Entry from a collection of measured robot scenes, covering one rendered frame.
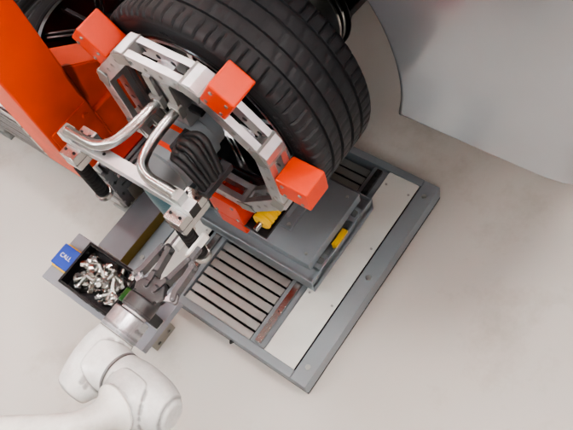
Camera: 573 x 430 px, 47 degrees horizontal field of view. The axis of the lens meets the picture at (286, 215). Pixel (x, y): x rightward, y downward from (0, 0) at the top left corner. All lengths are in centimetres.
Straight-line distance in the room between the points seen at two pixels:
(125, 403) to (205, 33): 74
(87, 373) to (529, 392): 134
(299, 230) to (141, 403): 100
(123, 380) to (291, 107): 65
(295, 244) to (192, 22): 95
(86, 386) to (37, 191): 157
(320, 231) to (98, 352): 96
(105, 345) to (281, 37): 74
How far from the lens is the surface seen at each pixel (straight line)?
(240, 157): 185
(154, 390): 135
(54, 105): 197
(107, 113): 211
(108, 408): 135
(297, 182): 148
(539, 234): 240
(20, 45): 184
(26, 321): 268
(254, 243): 227
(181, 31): 144
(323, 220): 217
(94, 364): 145
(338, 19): 177
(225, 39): 140
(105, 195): 177
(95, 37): 162
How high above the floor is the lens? 213
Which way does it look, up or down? 60 degrees down
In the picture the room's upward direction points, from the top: 22 degrees counter-clockwise
